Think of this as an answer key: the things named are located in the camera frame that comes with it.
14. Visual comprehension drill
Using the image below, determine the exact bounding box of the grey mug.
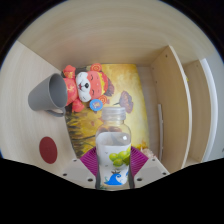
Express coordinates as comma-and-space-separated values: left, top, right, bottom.
27, 73, 69, 118

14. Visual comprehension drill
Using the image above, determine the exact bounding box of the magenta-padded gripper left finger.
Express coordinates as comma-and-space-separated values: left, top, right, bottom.
61, 148, 98, 190

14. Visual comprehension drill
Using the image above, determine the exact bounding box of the flat round red coaster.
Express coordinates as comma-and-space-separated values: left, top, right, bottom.
38, 136, 59, 165

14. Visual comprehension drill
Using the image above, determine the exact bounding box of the light wooden shelf board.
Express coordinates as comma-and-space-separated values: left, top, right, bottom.
183, 58, 219, 164
149, 44, 194, 174

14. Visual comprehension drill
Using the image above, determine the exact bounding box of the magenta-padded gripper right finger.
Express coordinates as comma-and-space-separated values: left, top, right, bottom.
129, 146, 170, 190

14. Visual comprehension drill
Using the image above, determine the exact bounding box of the yellow flower painting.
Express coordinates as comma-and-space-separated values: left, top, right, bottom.
64, 63, 151, 160

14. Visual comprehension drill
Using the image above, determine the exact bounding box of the red mouse plush toy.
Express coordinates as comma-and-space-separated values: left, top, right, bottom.
61, 63, 116, 114

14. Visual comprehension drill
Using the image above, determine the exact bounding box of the white light strip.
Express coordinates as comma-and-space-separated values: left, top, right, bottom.
157, 103, 165, 162

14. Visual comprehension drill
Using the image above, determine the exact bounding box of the clear printed drink bottle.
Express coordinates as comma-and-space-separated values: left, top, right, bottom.
94, 106, 133, 191

